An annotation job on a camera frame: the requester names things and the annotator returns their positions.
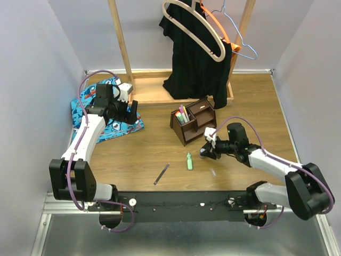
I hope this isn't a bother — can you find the wooden clothes rack frame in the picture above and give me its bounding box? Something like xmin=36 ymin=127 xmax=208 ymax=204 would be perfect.
xmin=107 ymin=0 xmax=256 ymax=106

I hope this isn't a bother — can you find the orange black highlighter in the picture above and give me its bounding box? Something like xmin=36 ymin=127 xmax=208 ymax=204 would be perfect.
xmin=175 ymin=111 xmax=182 ymax=119

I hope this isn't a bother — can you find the orange plastic hanger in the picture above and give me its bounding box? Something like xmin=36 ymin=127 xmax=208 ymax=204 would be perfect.
xmin=199 ymin=0 xmax=241 ymax=54

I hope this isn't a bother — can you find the round dark cap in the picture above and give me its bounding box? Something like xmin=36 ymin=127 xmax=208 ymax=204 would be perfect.
xmin=199 ymin=148 xmax=206 ymax=159

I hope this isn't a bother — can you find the purple thin pen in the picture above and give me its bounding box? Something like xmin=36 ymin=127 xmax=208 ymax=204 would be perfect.
xmin=153 ymin=163 xmax=170 ymax=185

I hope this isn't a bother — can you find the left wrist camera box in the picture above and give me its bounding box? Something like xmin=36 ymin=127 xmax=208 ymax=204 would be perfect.
xmin=113 ymin=83 xmax=133 ymax=102

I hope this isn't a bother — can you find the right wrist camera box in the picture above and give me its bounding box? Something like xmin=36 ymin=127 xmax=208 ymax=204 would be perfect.
xmin=204 ymin=127 xmax=216 ymax=148

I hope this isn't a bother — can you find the brown wooden desk organizer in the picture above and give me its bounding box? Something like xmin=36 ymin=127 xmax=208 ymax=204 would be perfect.
xmin=169 ymin=98 xmax=217 ymax=146

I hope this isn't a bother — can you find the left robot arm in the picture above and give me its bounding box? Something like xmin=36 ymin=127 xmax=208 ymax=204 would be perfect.
xmin=49 ymin=83 xmax=143 ymax=211

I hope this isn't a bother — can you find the small clear tube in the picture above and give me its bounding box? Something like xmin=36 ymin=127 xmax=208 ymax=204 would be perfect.
xmin=210 ymin=169 xmax=216 ymax=177

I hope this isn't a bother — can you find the black hanging garment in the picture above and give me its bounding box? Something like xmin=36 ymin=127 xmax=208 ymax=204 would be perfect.
xmin=159 ymin=0 xmax=233 ymax=110

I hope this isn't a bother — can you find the mint green highlighter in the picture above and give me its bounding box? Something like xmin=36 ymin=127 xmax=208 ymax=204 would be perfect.
xmin=179 ymin=115 xmax=186 ymax=125

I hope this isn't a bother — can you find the yellow white marker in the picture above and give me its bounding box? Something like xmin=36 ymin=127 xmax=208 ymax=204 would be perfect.
xmin=182 ymin=106 xmax=190 ymax=122

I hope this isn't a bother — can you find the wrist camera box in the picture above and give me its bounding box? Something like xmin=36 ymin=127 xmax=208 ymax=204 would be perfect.
xmin=113 ymin=83 xmax=133 ymax=102
xmin=204 ymin=127 xmax=216 ymax=148

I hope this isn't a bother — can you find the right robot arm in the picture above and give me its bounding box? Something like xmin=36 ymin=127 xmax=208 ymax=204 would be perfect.
xmin=200 ymin=123 xmax=335 ymax=220

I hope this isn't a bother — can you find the pink red pen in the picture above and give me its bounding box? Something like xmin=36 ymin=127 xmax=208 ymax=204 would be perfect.
xmin=179 ymin=105 xmax=188 ymax=123

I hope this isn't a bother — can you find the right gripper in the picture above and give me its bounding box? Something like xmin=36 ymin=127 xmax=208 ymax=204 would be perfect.
xmin=201 ymin=136 xmax=237 ymax=160

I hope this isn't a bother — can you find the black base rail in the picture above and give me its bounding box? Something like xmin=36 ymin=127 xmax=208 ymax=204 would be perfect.
xmin=87 ymin=189 xmax=267 ymax=223

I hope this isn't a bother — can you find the blue wire hanger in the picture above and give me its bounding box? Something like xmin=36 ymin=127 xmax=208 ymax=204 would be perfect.
xmin=201 ymin=1 xmax=258 ymax=60

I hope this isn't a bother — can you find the blue shark print cloth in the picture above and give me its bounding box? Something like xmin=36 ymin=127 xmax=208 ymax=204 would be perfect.
xmin=71 ymin=76 xmax=144 ymax=142

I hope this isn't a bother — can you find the beige wooden hanger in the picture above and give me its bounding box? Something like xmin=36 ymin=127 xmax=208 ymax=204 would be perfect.
xmin=159 ymin=1 xmax=226 ymax=62

